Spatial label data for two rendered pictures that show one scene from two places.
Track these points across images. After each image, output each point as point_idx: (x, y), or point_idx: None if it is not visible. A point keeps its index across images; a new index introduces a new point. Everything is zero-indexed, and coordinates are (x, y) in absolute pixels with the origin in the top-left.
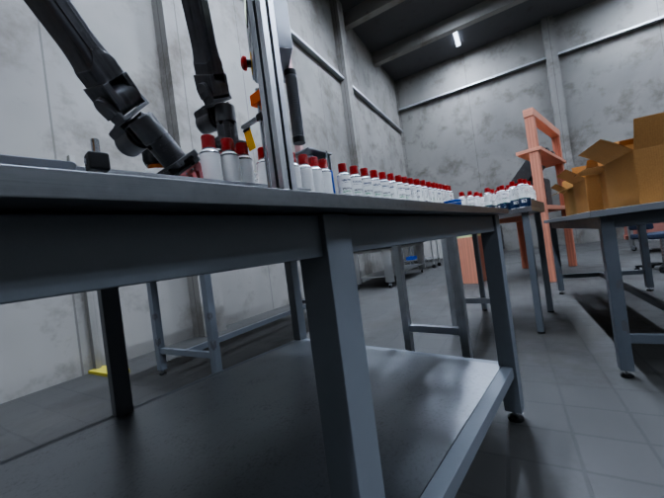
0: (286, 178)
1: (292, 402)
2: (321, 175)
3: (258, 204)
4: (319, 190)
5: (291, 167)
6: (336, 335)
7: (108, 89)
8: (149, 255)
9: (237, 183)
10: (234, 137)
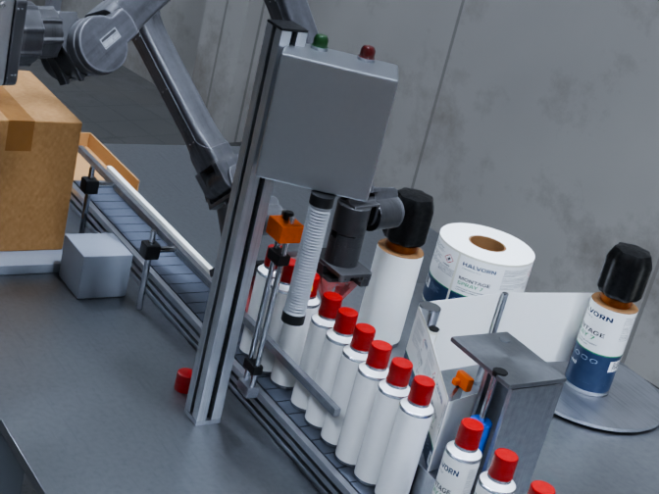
0: (198, 355)
1: None
2: (380, 405)
3: None
4: (366, 427)
5: (209, 346)
6: None
7: (198, 179)
8: None
9: (251, 326)
10: (328, 259)
